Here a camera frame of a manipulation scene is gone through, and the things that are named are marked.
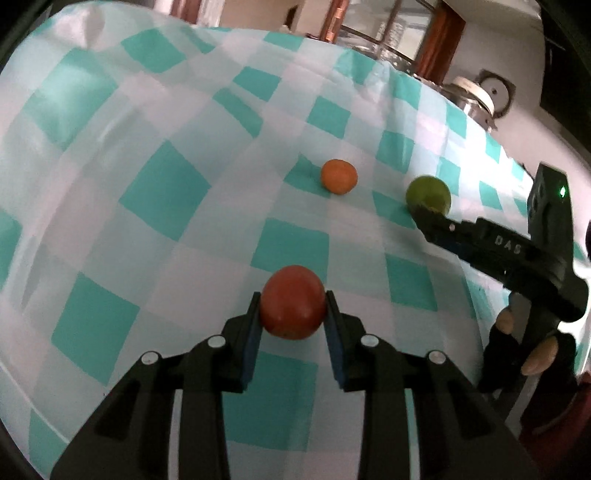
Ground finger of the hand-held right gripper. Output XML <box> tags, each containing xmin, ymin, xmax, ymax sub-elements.
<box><xmin>409</xmin><ymin>205</ymin><xmax>484</xmax><ymax>262</ymax></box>

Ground small orange tomato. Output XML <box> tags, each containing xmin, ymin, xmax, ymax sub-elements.
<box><xmin>321</xmin><ymin>159</ymin><xmax>358</xmax><ymax>195</ymax></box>

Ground round wall fitting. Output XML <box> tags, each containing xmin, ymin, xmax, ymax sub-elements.
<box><xmin>478</xmin><ymin>69</ymin><xmax>515</xmax><ymax>117</ymax></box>

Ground brown wooden frame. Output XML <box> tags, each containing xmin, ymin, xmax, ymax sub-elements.
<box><xmin>412</xmin><ymin>6</ymin><xmax>466</xmax><ymax>85</ymax></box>

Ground person's right hand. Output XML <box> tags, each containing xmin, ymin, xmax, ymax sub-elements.
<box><xmin>478</xmin><ymin>307</ymin><xmax>579</xmax><ymax>422</ymax></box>

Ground small red tomato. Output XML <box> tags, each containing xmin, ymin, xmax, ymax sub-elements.
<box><xmin>259</xmin><ymin>265</ymin><xmax>328</xmax><ymax>341</ymax></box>

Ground teal white checkered tablecloth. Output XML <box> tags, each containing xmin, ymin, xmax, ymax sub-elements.
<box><xmin>0</xmin><ymin>9</ymin><xmax>539</xmax><ymax>480</ymax></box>

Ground smooth green tomato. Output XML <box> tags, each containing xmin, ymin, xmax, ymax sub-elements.
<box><xmin>405</xmin><ymin>175</ymin><xmax>452</xmax><ymax>217</ymax></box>

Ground metal pot with lid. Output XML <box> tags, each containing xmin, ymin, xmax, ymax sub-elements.
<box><xmin>442</xmin><ymin>76</ymin><xmax>502</xmax><ymax>133</ymax></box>

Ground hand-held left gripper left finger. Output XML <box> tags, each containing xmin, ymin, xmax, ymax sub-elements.
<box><xmin>50</xmin><ymin>291</ymin><xmax>263</xmax><ymax>480</ymax></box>

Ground clear glass vessel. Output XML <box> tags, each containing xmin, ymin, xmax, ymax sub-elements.
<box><xmin>339</xmin><ymin>21</ymin><xmax>416</xmax><ymax>71</ymax></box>

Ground person's right forearm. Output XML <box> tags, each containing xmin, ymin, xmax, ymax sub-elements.
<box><xmin>517</xmin><ymin>371</ymin><xmax>591</xmax><ymax>480</ymax></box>

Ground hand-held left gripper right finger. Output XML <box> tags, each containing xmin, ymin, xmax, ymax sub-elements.
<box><xmin>324</xmin><ymin>290</ymin><xmax>541</xmax><ymax>480</ymax></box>

